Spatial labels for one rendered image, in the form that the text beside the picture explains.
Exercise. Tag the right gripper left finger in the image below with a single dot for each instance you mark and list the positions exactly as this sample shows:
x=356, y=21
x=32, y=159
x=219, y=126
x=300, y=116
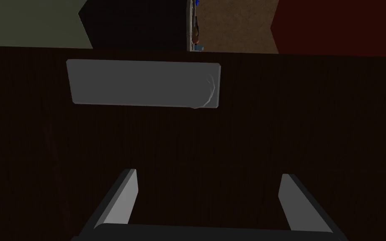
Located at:
x=122, y=201

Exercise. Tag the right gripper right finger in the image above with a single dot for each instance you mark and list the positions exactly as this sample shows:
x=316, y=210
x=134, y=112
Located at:
x=300, y=207

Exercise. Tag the dark brown door leaf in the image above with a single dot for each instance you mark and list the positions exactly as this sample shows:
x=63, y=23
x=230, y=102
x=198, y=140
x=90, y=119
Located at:
x=193, y=144

